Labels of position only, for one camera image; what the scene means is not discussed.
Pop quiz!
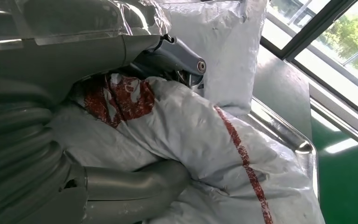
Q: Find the grey package red print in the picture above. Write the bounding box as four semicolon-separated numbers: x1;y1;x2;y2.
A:
46;0;326;224

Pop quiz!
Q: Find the weighing scale with metal tray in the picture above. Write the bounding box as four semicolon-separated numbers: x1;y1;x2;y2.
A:
248;96;320;205

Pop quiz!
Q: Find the white window sill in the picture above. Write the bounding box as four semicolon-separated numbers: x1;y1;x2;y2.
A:
309;82;358;152

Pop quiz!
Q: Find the green conveyor belt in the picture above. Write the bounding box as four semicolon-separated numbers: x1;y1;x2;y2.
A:
310;108;358;224

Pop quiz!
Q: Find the dark window frame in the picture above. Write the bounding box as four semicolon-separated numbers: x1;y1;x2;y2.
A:
259;0;358;126

